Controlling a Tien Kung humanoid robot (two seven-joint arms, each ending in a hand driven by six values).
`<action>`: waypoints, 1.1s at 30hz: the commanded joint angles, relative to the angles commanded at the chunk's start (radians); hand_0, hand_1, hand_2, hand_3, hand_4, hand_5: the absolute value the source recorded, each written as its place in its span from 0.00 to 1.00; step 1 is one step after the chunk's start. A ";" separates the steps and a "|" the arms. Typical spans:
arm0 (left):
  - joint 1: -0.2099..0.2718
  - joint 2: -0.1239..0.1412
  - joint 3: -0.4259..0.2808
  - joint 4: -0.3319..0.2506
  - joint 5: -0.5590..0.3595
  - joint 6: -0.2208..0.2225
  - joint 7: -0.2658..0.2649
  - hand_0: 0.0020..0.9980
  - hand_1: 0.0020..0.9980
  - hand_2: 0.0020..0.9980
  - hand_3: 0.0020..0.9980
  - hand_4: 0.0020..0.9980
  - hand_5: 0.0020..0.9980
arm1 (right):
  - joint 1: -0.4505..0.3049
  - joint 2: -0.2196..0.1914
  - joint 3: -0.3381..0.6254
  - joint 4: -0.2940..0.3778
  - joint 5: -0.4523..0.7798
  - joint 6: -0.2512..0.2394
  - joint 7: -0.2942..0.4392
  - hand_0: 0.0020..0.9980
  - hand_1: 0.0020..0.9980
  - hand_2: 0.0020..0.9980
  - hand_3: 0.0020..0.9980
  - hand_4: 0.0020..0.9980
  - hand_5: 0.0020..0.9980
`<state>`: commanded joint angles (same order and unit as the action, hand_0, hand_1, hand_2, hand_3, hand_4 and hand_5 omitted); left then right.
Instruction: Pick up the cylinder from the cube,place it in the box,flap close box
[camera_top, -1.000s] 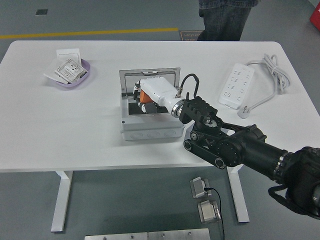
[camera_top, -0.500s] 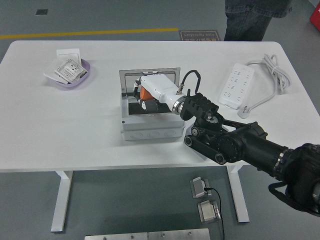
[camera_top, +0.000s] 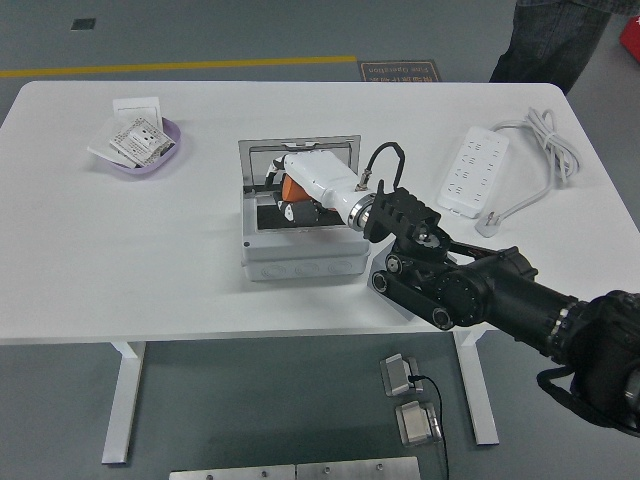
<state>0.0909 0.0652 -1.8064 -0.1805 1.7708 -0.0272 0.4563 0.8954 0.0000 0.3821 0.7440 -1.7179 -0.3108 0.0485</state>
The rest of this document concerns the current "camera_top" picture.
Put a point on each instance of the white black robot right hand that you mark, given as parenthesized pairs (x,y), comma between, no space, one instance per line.
(320,172)

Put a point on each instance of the orange cylinder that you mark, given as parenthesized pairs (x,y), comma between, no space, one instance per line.
(292,191)

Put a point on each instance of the grey electrical box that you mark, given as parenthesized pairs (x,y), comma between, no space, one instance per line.
(300,260)

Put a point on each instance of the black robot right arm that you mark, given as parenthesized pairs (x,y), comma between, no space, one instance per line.
(500,290)

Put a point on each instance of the dark floor sign, orange text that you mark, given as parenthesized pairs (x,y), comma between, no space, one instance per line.
(400,71)

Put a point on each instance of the white power strip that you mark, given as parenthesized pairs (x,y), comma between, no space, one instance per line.
(472,170)

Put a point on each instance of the purple plastic tray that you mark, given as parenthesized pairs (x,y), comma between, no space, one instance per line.
(137,171)

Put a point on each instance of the white socket panel with print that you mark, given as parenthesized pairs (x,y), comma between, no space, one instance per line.
(137,140)

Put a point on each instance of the silver foot pedal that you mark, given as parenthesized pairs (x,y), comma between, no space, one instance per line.
(397,375)
(417,425)

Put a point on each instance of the white plate in clear bag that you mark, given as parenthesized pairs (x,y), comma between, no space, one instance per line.
(100,142)

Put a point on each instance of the person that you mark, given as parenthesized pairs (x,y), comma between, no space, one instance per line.
(545,45)

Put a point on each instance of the white table leg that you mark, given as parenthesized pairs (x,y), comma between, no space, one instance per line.
(480,400)
(122,400)

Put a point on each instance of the black floor hatch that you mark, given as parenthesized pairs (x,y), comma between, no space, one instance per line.
(83,24)

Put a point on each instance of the red object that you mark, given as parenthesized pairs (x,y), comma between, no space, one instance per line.
(631,32)

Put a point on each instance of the plain white switch plate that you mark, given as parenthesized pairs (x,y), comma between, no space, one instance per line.
(135,107)

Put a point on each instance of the grey metal base plate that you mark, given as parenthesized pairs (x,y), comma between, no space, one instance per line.
(230,473)
(357,470)

